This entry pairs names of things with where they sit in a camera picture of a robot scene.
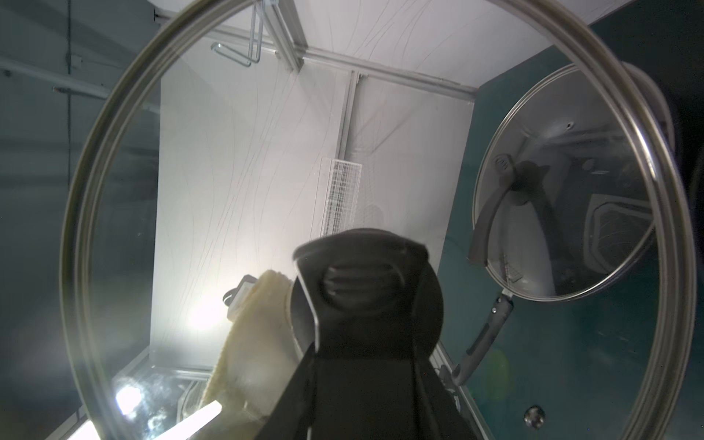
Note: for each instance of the white wire basket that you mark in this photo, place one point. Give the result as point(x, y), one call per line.
point(342, 195)

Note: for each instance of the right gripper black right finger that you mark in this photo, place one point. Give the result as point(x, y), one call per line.
point(437, 415)

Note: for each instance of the yellow cleaning cloth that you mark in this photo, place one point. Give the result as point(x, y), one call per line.
point(256, 363)

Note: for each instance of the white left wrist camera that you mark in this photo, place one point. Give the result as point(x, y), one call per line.
point(235, 297)

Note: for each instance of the glass pot lid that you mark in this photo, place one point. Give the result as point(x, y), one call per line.
point(561, 187)
point(557, 219)

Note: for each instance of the horizontal aluminium rail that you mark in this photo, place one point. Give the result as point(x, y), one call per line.
point(419, 81)

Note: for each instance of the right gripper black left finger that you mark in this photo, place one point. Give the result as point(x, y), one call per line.
point(293, 414)

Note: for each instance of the left black frying pan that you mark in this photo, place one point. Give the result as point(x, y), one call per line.
point(489, 335)

